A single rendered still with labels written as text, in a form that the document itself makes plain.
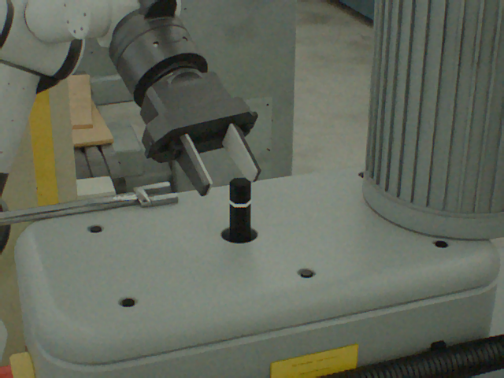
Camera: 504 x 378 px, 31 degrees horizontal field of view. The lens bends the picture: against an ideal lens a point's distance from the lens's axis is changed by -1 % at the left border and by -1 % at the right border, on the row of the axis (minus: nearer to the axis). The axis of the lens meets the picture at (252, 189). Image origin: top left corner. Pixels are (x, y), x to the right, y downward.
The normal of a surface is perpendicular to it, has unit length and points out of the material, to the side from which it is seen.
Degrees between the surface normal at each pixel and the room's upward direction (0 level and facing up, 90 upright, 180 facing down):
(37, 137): 90
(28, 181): 90
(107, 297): 0
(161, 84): 30
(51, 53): 97
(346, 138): 0
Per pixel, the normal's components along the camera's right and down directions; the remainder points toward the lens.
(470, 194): -0.09, 0.43
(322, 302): 0.31, -0.04
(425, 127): -0.55, 0.36
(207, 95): 0.29, -0.59
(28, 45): 0.42, 0.51
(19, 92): 0.54, 0.25
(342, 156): 0.00, -0.90
